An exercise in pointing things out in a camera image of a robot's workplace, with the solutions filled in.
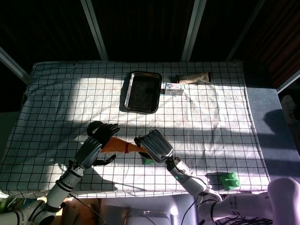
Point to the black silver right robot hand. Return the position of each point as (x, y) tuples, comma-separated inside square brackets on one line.
[(157, 146)]

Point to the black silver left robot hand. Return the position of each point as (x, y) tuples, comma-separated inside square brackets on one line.
[(87, 152)]

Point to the orange rubber chicken toy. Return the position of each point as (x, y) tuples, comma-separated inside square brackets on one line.
[(117, 145)]

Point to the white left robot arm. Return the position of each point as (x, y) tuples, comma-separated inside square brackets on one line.
[(58, 192)]

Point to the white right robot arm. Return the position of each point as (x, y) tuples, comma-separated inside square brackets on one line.
[(194, 185)]

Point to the green plastic packet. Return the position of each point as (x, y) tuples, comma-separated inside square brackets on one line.
[(147, 161)]

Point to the black mesh pen holder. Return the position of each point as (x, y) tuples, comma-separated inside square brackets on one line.
[(92, 126)]

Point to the white black checked tablecloth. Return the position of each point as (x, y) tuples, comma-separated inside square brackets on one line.
[(199, 140)]

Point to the dark metal tray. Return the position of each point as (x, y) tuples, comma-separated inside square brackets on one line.
[(141, 93)]

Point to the brown cardboard box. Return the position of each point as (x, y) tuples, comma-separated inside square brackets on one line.
[(82, 211)]

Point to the small white blue carton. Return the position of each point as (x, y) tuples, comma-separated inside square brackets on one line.
[(174, 89)]

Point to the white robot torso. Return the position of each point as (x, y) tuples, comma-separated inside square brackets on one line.
[(150, 208)]

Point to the green plastic block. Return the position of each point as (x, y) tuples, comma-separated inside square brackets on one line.
[(229, 181)]

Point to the grey metal frame post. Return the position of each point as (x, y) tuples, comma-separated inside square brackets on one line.
[(95, 30), (193, 30), (243, 32), (14, 64), (289, 82)]

